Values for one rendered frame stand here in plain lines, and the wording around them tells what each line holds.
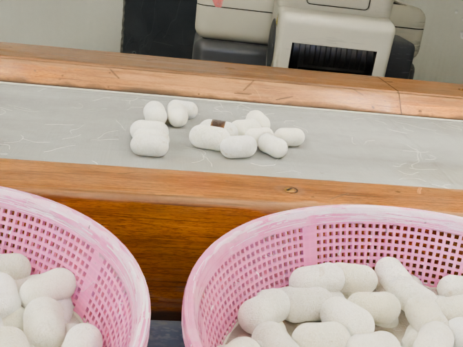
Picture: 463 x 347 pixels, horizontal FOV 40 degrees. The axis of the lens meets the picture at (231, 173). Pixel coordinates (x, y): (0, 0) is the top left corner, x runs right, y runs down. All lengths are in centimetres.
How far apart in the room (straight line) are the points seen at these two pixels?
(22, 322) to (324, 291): 16
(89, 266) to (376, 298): 16
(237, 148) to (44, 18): 225
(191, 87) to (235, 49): 78
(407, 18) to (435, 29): 126
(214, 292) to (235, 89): 46
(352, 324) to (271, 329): 5
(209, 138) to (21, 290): 27
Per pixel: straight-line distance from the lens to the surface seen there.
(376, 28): 126
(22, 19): 278
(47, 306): 33
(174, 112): 63
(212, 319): 33
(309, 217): 40
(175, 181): 43
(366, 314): 35
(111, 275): 33
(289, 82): 79
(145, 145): 54
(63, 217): 37
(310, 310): 36
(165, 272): 43
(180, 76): 77
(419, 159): 65
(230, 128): 59
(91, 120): 64
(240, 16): 152
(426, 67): 286
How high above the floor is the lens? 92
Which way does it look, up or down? 20 degrees down
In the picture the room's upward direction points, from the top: 7 degrees clockwise
